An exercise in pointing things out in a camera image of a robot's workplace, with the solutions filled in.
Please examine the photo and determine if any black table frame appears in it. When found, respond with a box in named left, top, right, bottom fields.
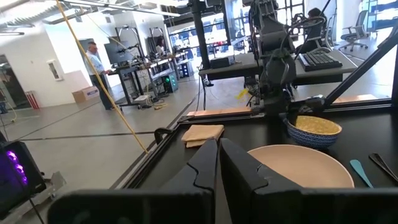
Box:
left=110, top=98, right=398, bottom=190

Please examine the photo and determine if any black frame post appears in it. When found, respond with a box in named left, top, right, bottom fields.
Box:
left=188, top=0, right=213, bottom=71

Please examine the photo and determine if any black diagonal frame strut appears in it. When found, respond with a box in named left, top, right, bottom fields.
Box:
left=323, top=30, right=398, bottom=107

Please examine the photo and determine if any grey office chair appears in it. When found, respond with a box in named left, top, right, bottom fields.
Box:
left=338, top=9, right=370, bottom=52

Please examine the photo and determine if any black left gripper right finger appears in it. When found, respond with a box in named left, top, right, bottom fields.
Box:
left=219, top=138, right=398, bottom=224

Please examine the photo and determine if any black standing desk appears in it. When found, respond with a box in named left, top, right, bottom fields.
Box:
left=107, top=63, right=149, bottom=108

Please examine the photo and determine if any tan folded cloth napkin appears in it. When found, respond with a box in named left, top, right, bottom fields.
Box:
left=181, top=124, right=225, bottom=149

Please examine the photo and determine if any red white striped object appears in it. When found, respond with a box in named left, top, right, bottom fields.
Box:
left=24, top=90, right=41, bottom=110

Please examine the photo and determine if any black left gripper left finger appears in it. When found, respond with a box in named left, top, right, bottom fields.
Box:
left=47, top=138, right=218, bottom=224

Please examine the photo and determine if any person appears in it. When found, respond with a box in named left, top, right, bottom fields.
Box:
left=154, top=37, right=166, bottom=58
left=83, top=40, right=115, bottom=111
left=294, top=7, right=328, bottom=54

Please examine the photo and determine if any fork with blue handle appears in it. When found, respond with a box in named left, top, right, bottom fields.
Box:
left=349, top=159, right=374, bottom=189

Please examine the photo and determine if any grey metal bracket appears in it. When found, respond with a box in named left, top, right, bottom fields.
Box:
left=0, top=170, right=67, bottom=224

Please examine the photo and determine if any black box device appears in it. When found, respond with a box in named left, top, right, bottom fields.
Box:
left=209, top=55, right=236, bottom=70

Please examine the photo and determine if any black keyboard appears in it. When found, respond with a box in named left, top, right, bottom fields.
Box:
left=297, top=49, right=343, bottom=73

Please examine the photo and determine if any black monitor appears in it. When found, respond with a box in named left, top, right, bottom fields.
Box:
left=103, top=40, right=134, bottom=65

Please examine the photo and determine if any blue patterned bowl yellow inside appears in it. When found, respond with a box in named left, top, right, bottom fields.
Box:
left=285, top=115, right=343, bottom=150

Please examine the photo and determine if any grey desk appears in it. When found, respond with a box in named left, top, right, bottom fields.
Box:
left=292, top=49, right=359, bottom=86
left=198, top=52, right=265, bottom=82

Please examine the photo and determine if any black table clamp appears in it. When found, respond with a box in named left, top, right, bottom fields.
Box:
left=153, top=127, right=174, bottom=146

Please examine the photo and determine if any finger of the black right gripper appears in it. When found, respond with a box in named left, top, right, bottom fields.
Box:
left=276, top=96, right=290, bottom=116
left=264, top=96, right=277, bottom=116

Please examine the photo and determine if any metal spoon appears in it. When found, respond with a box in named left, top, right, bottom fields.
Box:
left=368, top=152, right=398, bottom=184

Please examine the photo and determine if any computer tower green light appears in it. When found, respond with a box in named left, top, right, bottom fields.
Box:
left=161, top=72, right=180, bottom=94

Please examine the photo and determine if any beige round plate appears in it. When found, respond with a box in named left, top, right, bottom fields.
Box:
left=248, top=144, right=355, bottom=189

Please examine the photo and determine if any wooden side board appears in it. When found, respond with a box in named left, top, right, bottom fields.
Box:
left=186, top=94, right=379, bottom=118

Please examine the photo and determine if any black computer case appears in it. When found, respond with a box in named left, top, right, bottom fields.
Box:
left=0, top=132, right=47, bottom=220

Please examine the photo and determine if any long yellow cable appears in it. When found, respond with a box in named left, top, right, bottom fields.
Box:
left=55, top=0, right=149, bottom=154

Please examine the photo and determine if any cardboard box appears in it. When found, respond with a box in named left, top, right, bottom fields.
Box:
left=72, top=85, right=100, bottom=105

